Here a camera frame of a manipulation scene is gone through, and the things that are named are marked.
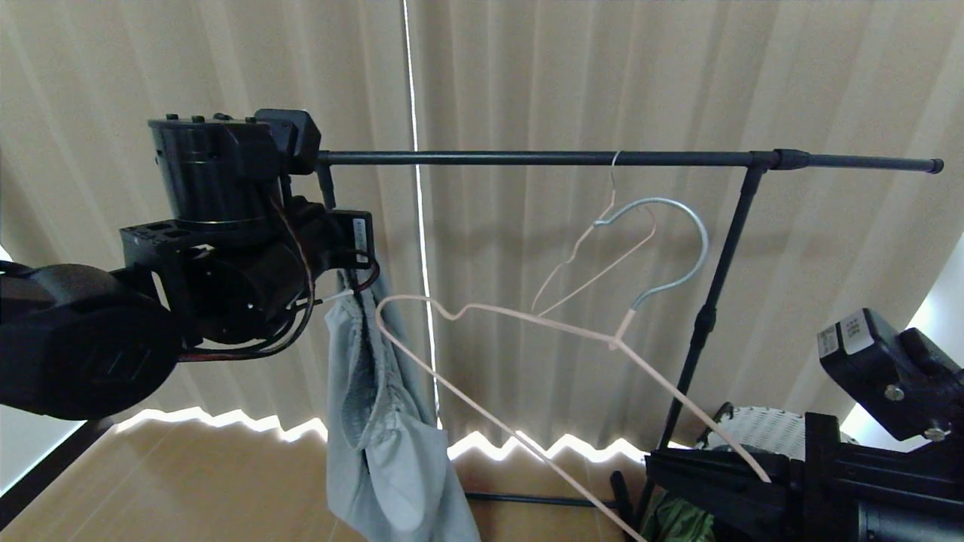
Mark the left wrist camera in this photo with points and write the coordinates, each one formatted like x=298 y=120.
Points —
x=290 y=139

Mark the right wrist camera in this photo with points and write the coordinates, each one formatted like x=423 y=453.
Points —
x=889 y=369

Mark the green garment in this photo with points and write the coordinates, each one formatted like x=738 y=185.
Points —
x=678 y=523

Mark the pale grey shorts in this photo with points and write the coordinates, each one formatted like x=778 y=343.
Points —
x=376 y=452

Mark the black clothes rack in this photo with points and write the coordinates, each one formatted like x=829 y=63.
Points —
x=527 y=158

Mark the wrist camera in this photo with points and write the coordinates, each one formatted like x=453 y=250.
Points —
x=290 y=139
x=889 y=369

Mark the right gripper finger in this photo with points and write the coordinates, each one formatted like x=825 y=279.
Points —
x=745 y=508
x=723 y=467

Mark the white laundry basket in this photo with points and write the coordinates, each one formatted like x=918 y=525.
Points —
x=761 y=429

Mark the pink clothes hanger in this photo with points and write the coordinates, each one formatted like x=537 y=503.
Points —
x=612 y=188
x=705 y=242

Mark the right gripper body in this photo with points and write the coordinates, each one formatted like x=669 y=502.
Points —
x=889 y=489

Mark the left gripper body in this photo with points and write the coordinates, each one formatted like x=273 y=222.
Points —
x=241 y=293

